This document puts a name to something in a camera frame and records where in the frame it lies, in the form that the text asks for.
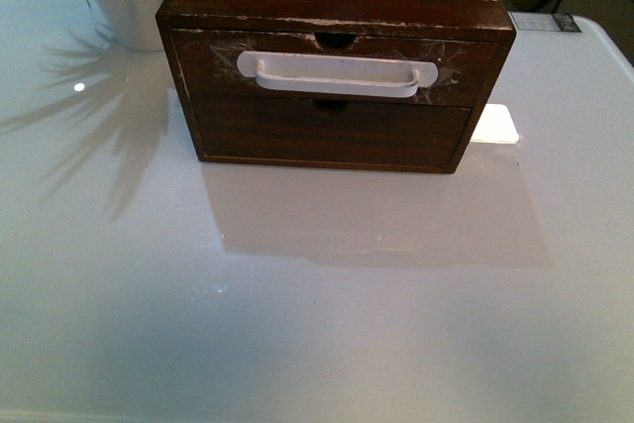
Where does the white drawer handle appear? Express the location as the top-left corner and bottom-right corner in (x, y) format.
(237, 52), (439, 99)

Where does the wooden drawer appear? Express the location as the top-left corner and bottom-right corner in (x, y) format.
(166, 28), (509, 108)
(192, 96), (471, 173)

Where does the white plant pot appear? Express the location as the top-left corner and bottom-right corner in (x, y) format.
(90, 0), (163, 52)

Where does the black label sticker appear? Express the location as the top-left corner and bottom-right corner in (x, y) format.
(510, 12), (581, 33)

